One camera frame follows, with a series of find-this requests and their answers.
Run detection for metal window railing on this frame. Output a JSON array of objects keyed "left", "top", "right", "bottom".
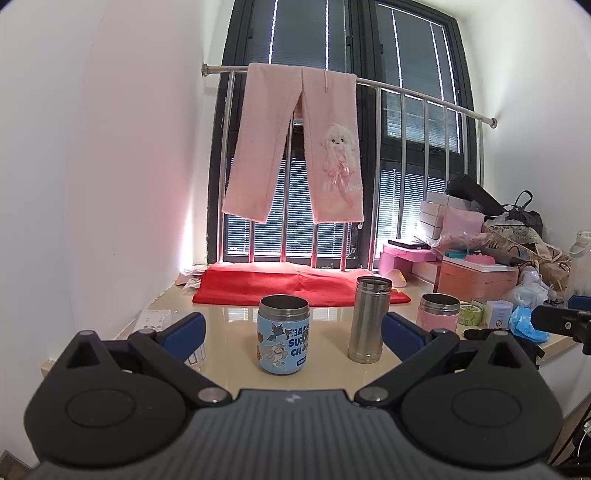
[{"left": 201, "top": 64, "right": 499, "bottom": 274}]

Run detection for small pale blue box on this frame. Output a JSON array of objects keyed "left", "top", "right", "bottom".
[{"left": 486, "top": 299, "right": 514, "bottom": 330}]

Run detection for tall stainless steel cup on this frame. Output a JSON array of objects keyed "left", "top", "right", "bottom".
[{"left": 348, "top": 276, "right": 393, "bottom": 365}]

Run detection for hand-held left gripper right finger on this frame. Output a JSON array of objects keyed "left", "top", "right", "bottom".
[{"left": 353, "top": 312, "right": 533, "bottom": 409}]

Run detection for pink gift box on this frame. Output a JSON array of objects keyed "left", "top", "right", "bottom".
[{"left": 442, "top": 206, "right": 486, "bottom": 241}]

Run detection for pink fleece pants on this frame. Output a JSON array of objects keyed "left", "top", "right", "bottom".
[{"left": 221, "top": 62, "right": 366, "bottom": 226}]

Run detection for woven tote bag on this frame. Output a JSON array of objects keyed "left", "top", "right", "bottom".
[{"left": 482, "top": 220, "right": 572, "bottom": 279}]

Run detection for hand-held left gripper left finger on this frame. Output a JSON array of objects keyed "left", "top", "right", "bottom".
[{"left": 56, "top": 312, "right": 233, "bottom": 409}]

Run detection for pink plastic bag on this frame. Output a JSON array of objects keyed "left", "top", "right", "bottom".
[{"left": 431, "top": 232, "right": 491, "bottom": 260}]

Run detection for white patterned card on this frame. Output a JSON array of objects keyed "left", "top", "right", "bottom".
[{"left": 137, "top": 308, "right": 177, "bottom": 331}]

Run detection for crumpled white papers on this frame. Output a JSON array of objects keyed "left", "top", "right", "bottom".
[{"left": 177, "top": 265, "right": 207, "bottom": 292}]

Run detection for black bag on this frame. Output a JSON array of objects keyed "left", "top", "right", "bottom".
[{"left": 445, "top": 174, "right": 502, "bottom": 216}]

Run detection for green round tin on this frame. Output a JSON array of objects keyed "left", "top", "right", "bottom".
[{"left": 458, "top": 302, "right": 484, "bottom": 330}]

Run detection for stack of white boxes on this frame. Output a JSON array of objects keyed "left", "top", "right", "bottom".
[{"left": 419, "top": 200, "right": 447, "bottom": 241}]

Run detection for red cloth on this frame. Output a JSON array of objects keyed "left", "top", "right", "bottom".
[{"left": 192, "top": 263, "right": 412, "bottom": 306}]

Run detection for dark framed window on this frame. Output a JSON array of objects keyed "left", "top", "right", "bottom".
[{"left": 207, "top": 0, "right": 477, "bottom": 274}]

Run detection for salmon pink storage box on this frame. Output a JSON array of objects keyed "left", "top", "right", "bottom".
[{"left": 436, "top": 257, "right": 521, "bottom": 306}]

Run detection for pink plastic stand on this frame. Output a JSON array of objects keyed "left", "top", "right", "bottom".
[{"left": 378, "top": 244, "right": 443, "bottom": 283}]

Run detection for blue cartoon print cup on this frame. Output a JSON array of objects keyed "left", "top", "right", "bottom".
[{"left": 255, "top": 295, "right": 311, "bottom": 375}]

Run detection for white plastic bag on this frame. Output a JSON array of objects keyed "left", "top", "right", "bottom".
[{"left": 501, "top": 271, "right": 560, "bottom": 308}]

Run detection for pink steel-rimmed cup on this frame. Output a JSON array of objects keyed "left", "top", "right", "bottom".
[{"left": 415, "top": 293, "right": 461, "bottom": 334}]

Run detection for black flat device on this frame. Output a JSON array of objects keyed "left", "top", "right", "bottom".
[{"left": 387, "top": 237, "right": 435, "bottom": 250}]

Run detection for black handbag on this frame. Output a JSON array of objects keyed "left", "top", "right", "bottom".
[{"left": 503, "top": 191, "right": 544, "bottom": 236}]

